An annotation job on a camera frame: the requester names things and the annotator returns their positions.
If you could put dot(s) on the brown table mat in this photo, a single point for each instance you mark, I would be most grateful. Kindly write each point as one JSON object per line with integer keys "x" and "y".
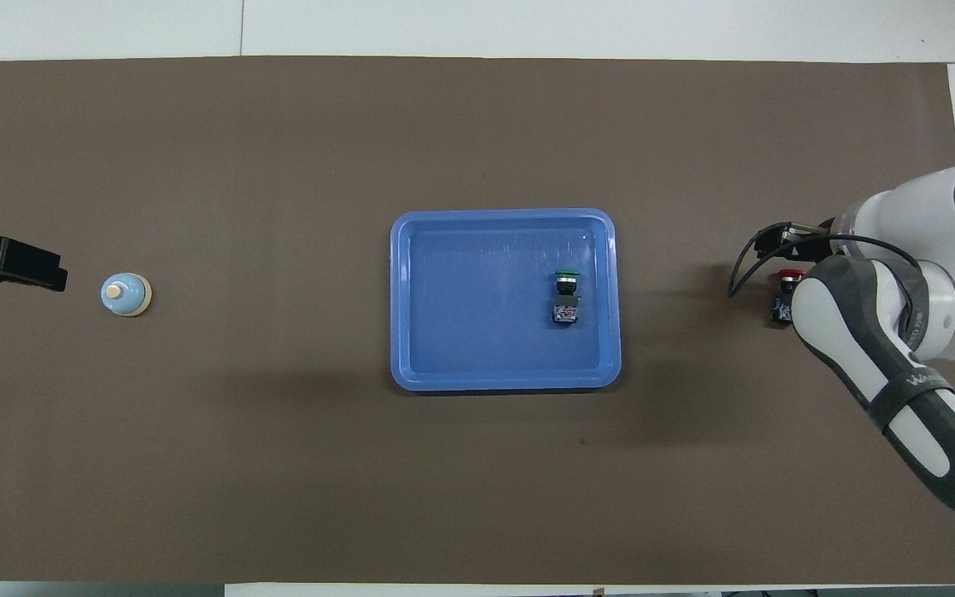
{"x": 278, "y": 464}

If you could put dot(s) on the green push button switch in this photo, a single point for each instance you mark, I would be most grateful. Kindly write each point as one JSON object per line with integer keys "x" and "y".
{"x": 565, "y": 311}

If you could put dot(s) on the blue plastic tray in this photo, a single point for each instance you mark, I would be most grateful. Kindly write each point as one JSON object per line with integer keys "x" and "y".
{"x": 477, "y": 332}

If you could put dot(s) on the light blue desk bell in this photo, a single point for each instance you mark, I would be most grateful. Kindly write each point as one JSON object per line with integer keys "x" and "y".
{"x": 125, "y": 294}

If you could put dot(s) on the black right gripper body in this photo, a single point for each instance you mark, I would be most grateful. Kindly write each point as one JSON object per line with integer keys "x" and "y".
{"x": 776, "y": 245}

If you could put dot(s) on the red push button switch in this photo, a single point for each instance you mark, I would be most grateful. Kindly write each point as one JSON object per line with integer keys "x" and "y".
{"x": 782, "y": 308}

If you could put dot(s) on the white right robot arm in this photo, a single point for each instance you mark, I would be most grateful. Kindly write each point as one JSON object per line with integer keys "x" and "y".
{"x": 875, "y": 332}

